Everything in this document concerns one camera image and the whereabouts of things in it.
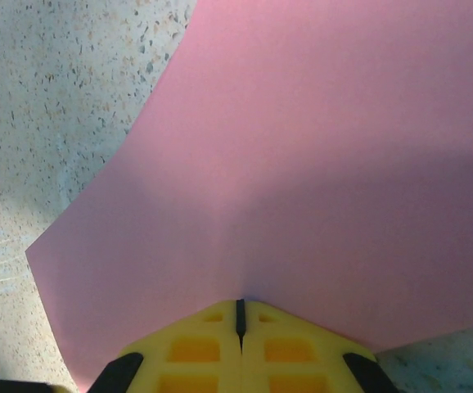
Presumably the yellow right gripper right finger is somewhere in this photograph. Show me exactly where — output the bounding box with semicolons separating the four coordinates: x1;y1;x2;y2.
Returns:
240;300;398;393

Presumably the pink paper sheet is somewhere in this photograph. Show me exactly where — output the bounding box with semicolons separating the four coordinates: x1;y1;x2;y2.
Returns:
25;0;473;393

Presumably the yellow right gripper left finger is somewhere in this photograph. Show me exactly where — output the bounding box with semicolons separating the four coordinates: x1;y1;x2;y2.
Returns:
92;298;242;393

